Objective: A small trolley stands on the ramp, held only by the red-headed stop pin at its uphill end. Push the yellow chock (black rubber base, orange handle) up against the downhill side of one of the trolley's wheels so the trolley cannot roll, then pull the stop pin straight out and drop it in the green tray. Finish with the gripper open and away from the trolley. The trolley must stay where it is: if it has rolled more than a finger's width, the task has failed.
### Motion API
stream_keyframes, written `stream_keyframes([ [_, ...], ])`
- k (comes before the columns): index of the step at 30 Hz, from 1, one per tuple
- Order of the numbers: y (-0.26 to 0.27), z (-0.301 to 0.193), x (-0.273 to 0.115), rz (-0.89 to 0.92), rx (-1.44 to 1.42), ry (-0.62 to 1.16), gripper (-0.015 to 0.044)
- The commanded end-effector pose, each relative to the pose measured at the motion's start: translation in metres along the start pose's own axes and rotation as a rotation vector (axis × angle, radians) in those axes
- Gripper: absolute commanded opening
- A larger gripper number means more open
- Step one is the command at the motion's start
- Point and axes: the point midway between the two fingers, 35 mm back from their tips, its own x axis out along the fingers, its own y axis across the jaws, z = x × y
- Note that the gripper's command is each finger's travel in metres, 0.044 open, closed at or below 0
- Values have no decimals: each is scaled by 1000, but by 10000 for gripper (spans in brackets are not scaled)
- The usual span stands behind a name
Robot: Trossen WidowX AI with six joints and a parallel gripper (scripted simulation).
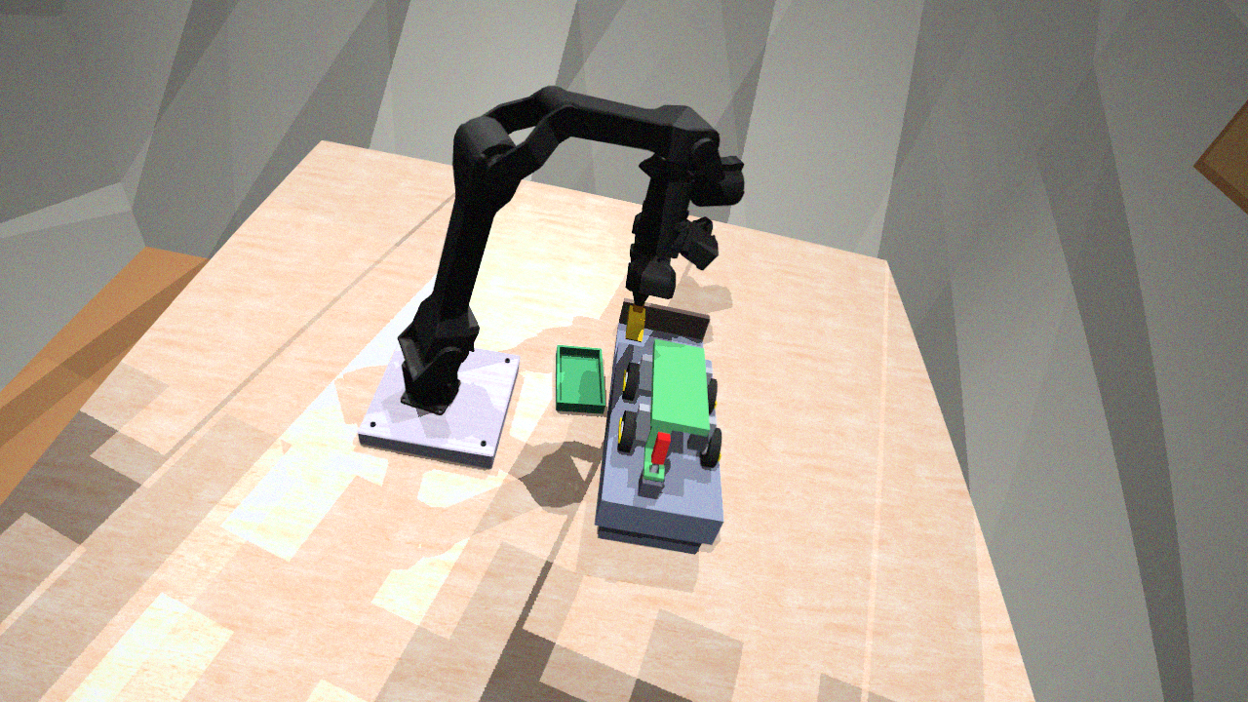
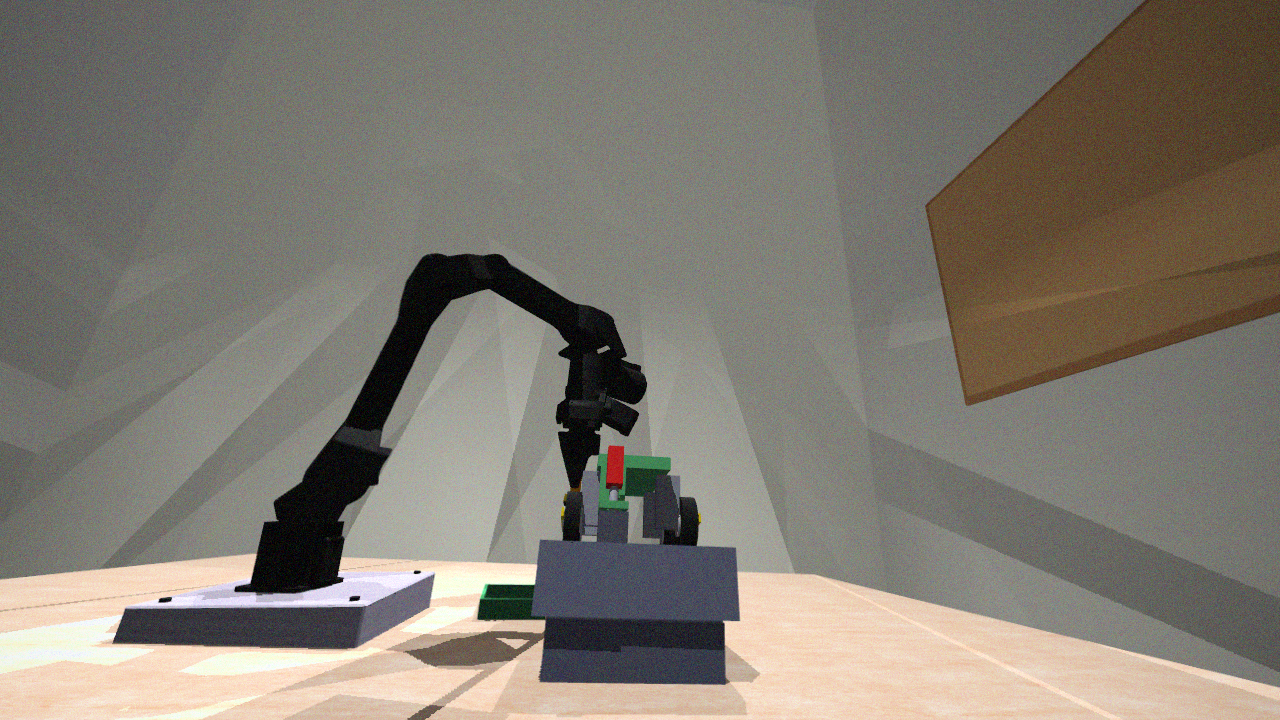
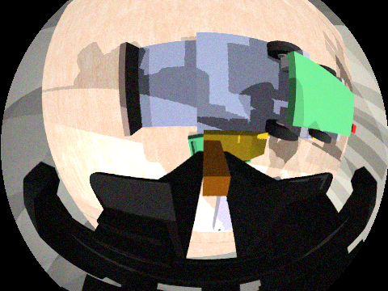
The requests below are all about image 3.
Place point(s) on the green wheeled trolley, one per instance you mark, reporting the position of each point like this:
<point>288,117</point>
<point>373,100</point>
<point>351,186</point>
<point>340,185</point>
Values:
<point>317,98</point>

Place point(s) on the yellow wedge chock with orange handle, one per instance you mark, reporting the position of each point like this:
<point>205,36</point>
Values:
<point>244,145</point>

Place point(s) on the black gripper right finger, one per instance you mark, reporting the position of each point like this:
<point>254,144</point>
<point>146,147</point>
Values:
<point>255,200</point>

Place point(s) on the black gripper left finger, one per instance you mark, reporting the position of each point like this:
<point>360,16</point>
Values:
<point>172,198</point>

